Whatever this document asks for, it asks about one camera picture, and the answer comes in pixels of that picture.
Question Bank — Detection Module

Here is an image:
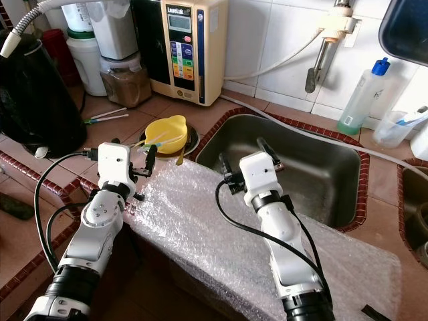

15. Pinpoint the yellow plastic bowl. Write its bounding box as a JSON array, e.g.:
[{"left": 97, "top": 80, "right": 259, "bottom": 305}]
[{"left": 144, "top": 115, "right": 188, "bottom": 154}]

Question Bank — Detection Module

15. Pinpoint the stainless steel bowl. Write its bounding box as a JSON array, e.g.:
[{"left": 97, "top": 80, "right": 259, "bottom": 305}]
[{"left": 139, "top": 124, "right": 200, "bottom": 161}]

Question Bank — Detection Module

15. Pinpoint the stainless steel sink basin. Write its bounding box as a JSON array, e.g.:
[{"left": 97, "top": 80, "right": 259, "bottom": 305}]
[
  {"left": 398, "top": 160, "right": 428, "bottom": 268},
  {"left": 197, "top": 114, "right": 370, "bottom": 231}
]

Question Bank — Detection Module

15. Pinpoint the clear bubble wrap sheet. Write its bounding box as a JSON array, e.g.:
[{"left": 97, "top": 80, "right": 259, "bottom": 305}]
[{"left": 127, "top": 157, "right": 402, "bottom": 321}]

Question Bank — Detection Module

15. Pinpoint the white stick green tip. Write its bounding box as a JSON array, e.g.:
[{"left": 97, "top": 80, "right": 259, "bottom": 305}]
[
  {"left": 84, "top": 114, "right": 130, "bottom": 126},
  {"left": 86, "top": 107, "right": 127, "bottom": 122}
]

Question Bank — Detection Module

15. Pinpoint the clear jar brown powder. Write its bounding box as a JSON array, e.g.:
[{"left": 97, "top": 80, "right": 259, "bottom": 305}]
[{"left": 100, "top": 55, "right": 153, "bottom": 109}]

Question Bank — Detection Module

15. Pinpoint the clear soap bottle blue cap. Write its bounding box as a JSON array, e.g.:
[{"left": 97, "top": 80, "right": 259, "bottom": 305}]
[{"left": 338, "top": 57, "right": 402, "bottom": 136}]

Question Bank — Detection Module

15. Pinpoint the white jar green lid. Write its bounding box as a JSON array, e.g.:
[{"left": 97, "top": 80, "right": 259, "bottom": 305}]
[{"left": 66, "top": 28, "right": 108, "bottom": 98}]

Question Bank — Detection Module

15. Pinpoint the beige water ionizer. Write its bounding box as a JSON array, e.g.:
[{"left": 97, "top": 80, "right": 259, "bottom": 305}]
[{"left": 130, "top": 0, "right": 229, "bottom": 108}]

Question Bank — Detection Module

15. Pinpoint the black kettle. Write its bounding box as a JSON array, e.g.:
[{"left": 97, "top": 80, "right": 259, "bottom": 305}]
[{"left": 0, "top": 33, "right": 88, "bottom": 159}]

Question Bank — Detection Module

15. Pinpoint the clear plastic cup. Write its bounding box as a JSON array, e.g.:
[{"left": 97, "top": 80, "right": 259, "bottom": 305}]
[{"left": 372, "top": 107, "right": 428, "bottom": 149}]

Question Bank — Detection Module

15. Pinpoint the dark green cucumber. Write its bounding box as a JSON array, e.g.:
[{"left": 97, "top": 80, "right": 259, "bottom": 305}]
[{"left": 0, "top": 194, "right": 34, "bottom": 221}]

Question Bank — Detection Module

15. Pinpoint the beige tap diverter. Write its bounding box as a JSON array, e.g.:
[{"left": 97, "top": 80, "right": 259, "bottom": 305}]
[{"left": 318, "top": 8, "right": 362, "bottom": 46}]

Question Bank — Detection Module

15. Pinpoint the red container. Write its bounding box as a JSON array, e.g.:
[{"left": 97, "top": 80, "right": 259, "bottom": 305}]
[{"left": 40, "top": 28, "right": 78, "bottom": 84}]

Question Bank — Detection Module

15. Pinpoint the white labelled bottle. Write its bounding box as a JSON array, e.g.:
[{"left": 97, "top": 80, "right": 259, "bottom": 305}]
[{"left": 60, "top": 0, "right": 98, "bottom": 31}]

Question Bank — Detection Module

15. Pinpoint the dark hanging pan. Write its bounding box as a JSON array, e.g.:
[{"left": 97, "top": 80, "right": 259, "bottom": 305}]
[{"left": 378, "top": 0, "right": 428, "bottom": 68}]

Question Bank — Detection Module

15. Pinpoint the black tape strip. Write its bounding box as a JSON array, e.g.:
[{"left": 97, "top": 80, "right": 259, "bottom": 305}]
[{"left": 361, "top": 305, "right": 392, "bottom": 320}]

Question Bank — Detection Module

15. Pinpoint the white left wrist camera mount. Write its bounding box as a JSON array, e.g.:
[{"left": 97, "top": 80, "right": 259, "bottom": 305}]
[{"left": 97, "top": 142, "right": 133, "bottom": 191}]

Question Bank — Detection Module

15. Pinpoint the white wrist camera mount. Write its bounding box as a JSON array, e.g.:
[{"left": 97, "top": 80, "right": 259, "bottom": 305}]
[
  {"left": 239, "top": 151, "right": 280, "bottom": 205},
  {"left": 97, "top": 142, "right": 133, "bottom": 191}
]

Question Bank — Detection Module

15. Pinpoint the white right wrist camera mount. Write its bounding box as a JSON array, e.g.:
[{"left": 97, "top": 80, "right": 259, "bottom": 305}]
[{"left": 239, "top": 151, "right": 280, "bottom": 205}]

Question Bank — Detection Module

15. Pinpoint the thin white ionizer hose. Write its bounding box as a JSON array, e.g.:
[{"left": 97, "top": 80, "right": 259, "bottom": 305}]
[{"left": 224, "top": 30, "right": 325, "bottom": 84}]

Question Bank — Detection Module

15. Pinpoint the chrome wall tap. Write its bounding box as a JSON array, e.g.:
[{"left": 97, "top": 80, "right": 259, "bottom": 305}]
[{"left": 304, "top": 0, "right": 355, "bottom": 94}]

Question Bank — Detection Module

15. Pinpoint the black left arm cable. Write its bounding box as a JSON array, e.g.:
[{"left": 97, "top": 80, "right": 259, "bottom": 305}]
[{"left": 35, "top": 150, "right": 101, "bottom": 275}]

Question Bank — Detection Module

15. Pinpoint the grey corrugated hose beige nozzle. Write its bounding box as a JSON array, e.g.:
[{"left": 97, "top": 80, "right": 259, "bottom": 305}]
[{"left": 0, "top": 0, "right": 88, "bottom": 60}]

